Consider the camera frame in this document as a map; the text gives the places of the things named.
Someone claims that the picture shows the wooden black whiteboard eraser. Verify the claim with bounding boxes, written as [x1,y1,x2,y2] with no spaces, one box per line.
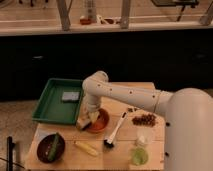
[76,113,93,130]

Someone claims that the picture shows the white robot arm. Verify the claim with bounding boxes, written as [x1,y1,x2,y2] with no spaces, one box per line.
[82,71,213,171]

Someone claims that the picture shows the red orange bowl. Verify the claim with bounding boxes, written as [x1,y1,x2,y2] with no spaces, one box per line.
[86,108,110,133]

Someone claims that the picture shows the dark brown bowl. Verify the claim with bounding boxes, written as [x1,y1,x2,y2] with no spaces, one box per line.
[37,133,65,163]

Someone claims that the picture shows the grey sponge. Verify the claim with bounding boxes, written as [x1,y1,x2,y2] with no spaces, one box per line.
[62,92,80,102]

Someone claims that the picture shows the green plastic tray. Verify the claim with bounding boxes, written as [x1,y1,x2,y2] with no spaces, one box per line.
[32,78,83,125]

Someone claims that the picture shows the yellow corn cob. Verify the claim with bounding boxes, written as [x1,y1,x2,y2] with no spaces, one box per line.
[74,141,98,157]

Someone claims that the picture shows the green cucumber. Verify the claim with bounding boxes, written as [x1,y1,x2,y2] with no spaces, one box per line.
[48,133,60,162]

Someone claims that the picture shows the black stand at left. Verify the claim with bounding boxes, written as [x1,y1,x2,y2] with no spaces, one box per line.
[6,136,14,171]

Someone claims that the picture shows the red object on shelf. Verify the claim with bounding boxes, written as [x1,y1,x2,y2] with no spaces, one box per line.
[80,18,92,25]

